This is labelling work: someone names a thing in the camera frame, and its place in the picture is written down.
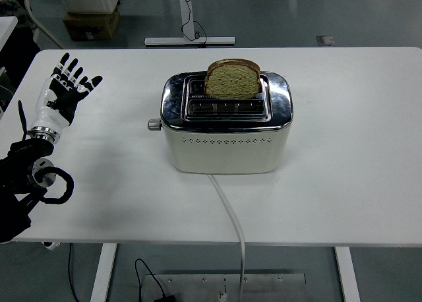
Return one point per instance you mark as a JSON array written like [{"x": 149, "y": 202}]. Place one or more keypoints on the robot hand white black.
[{"x": 47, "y": 115}]

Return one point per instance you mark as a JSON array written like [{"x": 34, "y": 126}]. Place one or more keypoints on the white chrome toaster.
[{"x": 224, "y": 150}]

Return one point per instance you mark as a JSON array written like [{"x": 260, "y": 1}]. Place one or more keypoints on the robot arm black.
[{"x": 13, "y": 183}]

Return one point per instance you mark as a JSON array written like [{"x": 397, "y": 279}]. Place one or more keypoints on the white side desk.
[{"x": 6, "y": 26}]

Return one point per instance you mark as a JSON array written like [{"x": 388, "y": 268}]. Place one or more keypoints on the brown cardboard box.
[{"x": 89, "y": 26}]

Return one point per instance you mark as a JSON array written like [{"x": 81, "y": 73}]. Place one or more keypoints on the person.
[{"x": 13, "y": 12}]

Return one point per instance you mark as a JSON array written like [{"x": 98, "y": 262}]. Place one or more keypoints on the white table leg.
[
  {"x": 346, "y": 272},
  {"x": 103, "y": 272}
]

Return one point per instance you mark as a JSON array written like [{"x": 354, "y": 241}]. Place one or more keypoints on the white desk leg with foot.
[{"x": 184, "y": 5}]

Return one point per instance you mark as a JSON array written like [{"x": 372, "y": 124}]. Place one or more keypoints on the brown bread slice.
[{"x": 232, "y": 82}]

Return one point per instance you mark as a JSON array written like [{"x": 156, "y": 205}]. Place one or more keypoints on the black power adapter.
[{"x": 165, "y": 298}]

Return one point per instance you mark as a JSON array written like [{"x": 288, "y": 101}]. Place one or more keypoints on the grey metal plate with screws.
[{"x": 270, "y": 287}]

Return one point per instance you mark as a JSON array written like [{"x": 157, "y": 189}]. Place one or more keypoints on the grey floor socket plate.
[{"x": 325, "y": 40}]

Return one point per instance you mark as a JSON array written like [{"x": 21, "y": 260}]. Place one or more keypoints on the white chair frame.
[{"x": 43, "y": 28}]

